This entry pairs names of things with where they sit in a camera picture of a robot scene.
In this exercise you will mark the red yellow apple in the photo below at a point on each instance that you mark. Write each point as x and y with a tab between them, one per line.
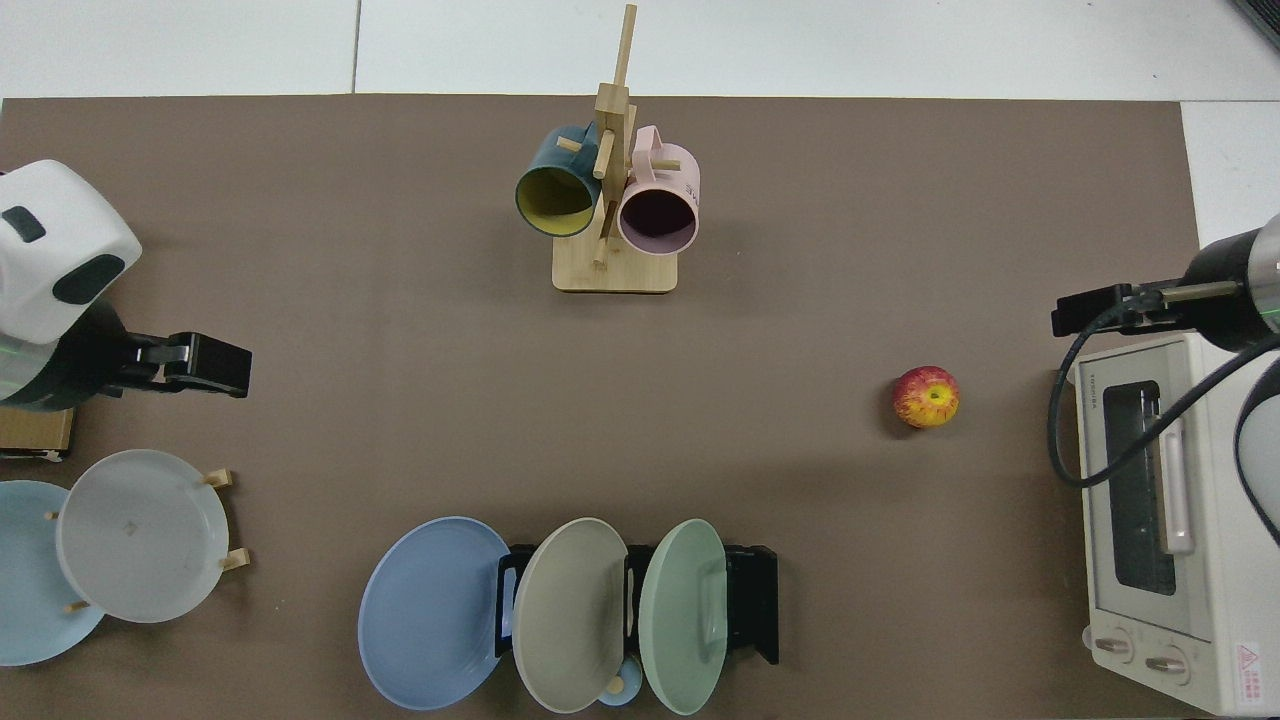
925	397

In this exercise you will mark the grey white plate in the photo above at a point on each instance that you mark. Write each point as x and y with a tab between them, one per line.
140	535

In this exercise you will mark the light blue plate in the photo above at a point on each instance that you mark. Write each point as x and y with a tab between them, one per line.
25	580

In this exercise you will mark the beige plate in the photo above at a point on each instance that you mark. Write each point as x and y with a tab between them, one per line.
570	620

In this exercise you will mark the pale green plate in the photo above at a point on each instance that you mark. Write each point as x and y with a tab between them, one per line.
680	620

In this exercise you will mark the black dish rack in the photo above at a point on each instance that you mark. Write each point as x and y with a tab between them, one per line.
755	600

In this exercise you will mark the brown table cloth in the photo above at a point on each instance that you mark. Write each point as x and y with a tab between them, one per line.
400	400

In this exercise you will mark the pale toaster oven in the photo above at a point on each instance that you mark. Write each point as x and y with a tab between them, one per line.
1215	560

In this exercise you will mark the dark ribbed object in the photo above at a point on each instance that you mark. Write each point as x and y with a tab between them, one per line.
1262	18

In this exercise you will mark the dark teal cup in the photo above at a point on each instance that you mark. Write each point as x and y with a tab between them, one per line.
555	200

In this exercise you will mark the wooden cup stand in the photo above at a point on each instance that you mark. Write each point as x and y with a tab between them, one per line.
615	272

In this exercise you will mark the pink cup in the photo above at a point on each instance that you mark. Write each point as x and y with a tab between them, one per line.
660	170

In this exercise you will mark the small blue round thing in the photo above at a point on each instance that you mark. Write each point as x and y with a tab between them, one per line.
626	693

